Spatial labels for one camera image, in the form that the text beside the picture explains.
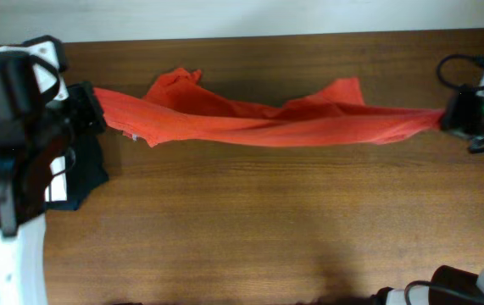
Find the orange red t-shirt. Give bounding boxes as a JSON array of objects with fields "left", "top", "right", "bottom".
[{"left": 94, "top": 69, "right": 444, "bottom": 147}]

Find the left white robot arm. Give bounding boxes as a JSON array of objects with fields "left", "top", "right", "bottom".
[{"left": 0, "top": 52, "right": 106, "bottom": 304}]

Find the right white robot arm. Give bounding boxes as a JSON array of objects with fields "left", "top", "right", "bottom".
[{"left": 369, "top": 86, "right": 484, "bottom": 305}]

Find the folded black garment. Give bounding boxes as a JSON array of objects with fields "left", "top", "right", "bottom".
[{"left": 45, "top": 135, "right": 109, "bottom": 211}]

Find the folded white pixel-print t-shirt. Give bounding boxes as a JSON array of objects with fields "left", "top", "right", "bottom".
[{"left": 45, "top": 157, "right": 68, "bottom": 202}]

